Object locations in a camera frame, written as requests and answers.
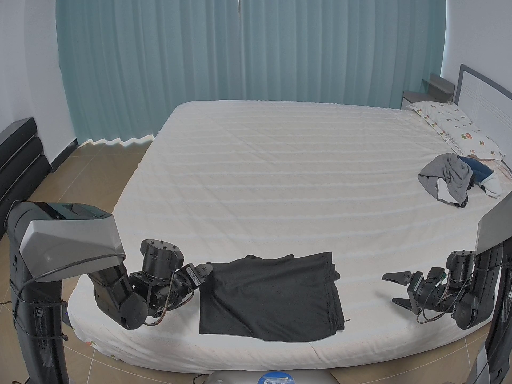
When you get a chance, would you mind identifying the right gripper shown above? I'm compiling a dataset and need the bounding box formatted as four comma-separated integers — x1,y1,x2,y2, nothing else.
382,271,445,314

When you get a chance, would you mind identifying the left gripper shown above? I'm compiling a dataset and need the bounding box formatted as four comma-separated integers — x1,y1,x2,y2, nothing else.
162,263,214,305

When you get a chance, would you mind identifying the black T-shirt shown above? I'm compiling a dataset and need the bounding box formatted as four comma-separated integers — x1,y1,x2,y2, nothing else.
199,251,346,343

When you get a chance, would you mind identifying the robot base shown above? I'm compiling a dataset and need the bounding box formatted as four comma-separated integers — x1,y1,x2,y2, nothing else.
200,370,337,384

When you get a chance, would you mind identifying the pile of clothes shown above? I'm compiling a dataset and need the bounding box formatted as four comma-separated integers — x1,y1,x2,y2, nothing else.
418,153,502,209

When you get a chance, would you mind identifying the bed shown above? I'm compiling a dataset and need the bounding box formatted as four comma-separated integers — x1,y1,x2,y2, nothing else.
68,64,512,373

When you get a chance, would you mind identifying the white printed pillow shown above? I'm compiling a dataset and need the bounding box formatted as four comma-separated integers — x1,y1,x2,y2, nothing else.
407,101,505,160

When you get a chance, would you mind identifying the grey bedside table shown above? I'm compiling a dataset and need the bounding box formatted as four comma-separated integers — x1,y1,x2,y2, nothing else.
402,72,456,110

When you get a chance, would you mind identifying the black chest of drawers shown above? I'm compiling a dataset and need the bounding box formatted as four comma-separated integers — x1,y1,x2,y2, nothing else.
0,117,51,215

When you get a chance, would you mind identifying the blue-green curtain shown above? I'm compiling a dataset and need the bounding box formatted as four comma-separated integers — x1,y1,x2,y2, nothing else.
56,0,448,145

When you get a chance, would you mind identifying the black cable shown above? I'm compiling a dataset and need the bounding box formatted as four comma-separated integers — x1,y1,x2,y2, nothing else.
16,253,126,295

